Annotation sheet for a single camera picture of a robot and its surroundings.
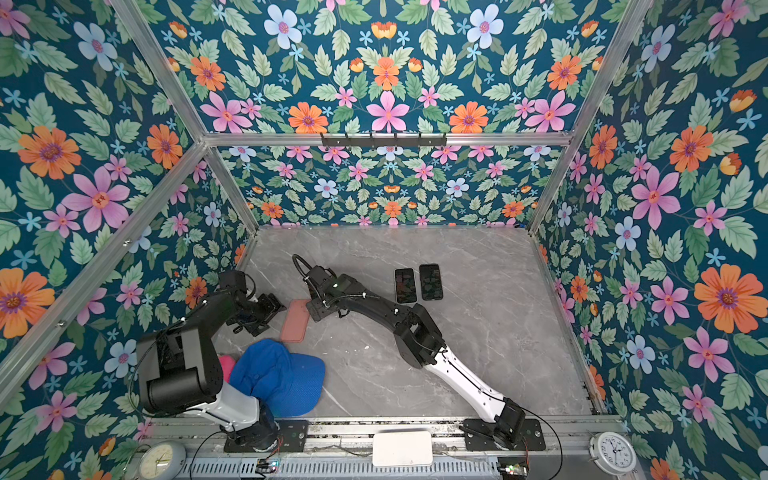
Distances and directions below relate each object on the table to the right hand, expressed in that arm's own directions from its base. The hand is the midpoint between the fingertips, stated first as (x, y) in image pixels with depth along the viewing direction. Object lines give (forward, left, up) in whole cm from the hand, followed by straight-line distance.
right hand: (325, 303), depth 97 cm
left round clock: (-43, +30, +3) cm, 52 cm away
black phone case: (+9, -36, -1) cm, 37 cm away
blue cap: (-26, +5, +3) cm, 27 cm away
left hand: (-4, +12, +6) cm, 14 cm away
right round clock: (-42, -75, +2) cm, 86 cm away
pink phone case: (-5, +9, -2) cm, 11 cm away
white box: (-41, -26, +4) cm, 49 cm away
